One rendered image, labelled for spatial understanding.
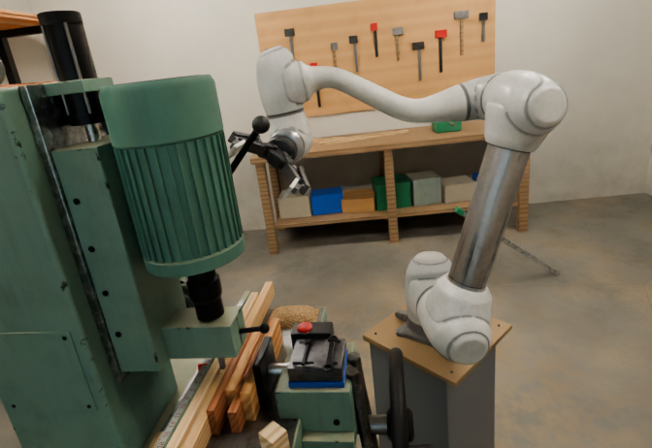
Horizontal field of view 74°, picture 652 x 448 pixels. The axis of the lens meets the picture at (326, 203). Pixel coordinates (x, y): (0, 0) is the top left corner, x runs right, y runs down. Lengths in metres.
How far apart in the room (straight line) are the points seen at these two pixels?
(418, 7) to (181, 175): 3.46
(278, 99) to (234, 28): 2.96
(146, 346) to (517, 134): 0.88
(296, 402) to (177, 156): 0.47
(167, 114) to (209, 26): 3.45
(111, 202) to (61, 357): 0.30
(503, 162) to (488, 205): 0.11
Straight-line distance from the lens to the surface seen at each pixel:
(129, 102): 0.68
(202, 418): 0.86
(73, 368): 0.92
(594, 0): 4.48
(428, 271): 1.34
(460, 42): 4.04
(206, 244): 0.72
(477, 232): 1.14
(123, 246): 0.79
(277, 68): 1.11
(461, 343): 1.18
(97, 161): 0.75
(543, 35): 4.30
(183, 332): 0.87
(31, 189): 0.79
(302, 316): 1.09
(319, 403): 0.83
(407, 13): 3.97
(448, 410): 1.47
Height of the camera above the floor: 1.50
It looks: 18 degrees down
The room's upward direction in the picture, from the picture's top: 7 degrees counter-clockwise
